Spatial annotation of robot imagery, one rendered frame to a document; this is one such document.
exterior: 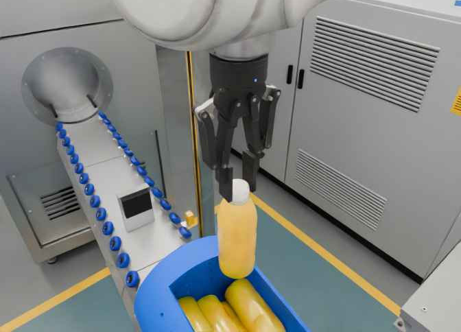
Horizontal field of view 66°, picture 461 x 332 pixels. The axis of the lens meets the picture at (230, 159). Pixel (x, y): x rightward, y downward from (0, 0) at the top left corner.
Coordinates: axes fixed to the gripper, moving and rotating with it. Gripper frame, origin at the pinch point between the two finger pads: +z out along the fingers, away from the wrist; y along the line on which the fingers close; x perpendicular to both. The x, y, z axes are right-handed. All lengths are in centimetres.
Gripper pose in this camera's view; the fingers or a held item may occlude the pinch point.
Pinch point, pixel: (237, 176)
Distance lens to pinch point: 56.8
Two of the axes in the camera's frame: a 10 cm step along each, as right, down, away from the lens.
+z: 0.0, 8.1, 5.9
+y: -8.4, 3.2, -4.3
